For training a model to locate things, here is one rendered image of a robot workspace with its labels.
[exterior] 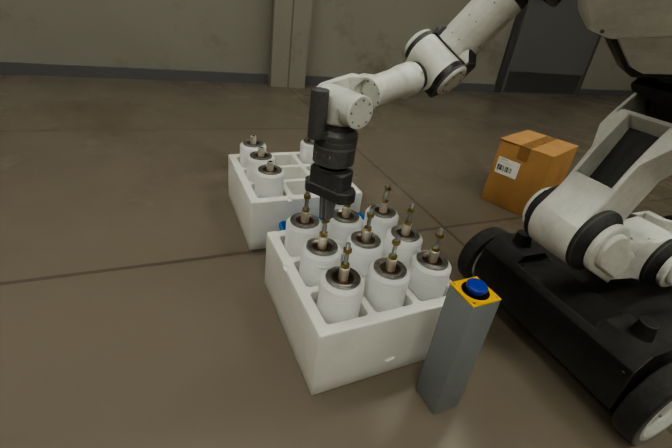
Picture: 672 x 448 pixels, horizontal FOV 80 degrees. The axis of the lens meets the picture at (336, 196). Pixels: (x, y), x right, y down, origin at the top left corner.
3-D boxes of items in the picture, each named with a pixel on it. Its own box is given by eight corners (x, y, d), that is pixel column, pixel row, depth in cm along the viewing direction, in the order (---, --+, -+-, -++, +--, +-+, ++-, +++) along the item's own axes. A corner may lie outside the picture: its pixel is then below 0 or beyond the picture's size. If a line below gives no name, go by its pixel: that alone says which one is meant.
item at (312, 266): (298, 319, 97) (304, 259, 89) (293, 292, 105) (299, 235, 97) (336, 317, 100) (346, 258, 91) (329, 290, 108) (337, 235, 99)
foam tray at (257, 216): (317, 188, 177) (321, 150, 169) (355, 235, 147) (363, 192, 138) (228, 195, 162) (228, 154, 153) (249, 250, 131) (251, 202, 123)
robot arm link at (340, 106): (338, 133, 88) (344, 81, 83) (371, 150, 81) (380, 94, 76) (295, 139, 81) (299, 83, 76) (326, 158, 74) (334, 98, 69)
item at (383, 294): (357, 340, 94) (370, 280, 85) (356, 311, 102) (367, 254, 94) (398, 344, 94) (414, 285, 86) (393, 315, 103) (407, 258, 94)
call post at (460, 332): (439, 379, 95) (476, 277, 81) (458, 405, 90) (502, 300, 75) (415, 388, 92) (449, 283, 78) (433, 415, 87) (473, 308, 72)
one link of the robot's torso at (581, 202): (530, 241, 100) (671, 98, 95) (592, 287, 86) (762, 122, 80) (506, 214, 92) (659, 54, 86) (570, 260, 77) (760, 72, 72)
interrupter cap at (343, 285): (337, 295, 80) (337, 292, 80) (318, 273, 86) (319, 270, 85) (367, 285, 84) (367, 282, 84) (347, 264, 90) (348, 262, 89)
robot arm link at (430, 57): (359, 86, 88) (419, 65, 97) (387, 120, 85) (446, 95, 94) (376, 48, 79) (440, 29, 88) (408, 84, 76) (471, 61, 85)
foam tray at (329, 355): (377, 262, 134) (387, 216, 126) (451, 351, 103) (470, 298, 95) (263, 282, 118) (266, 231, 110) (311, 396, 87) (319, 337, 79)
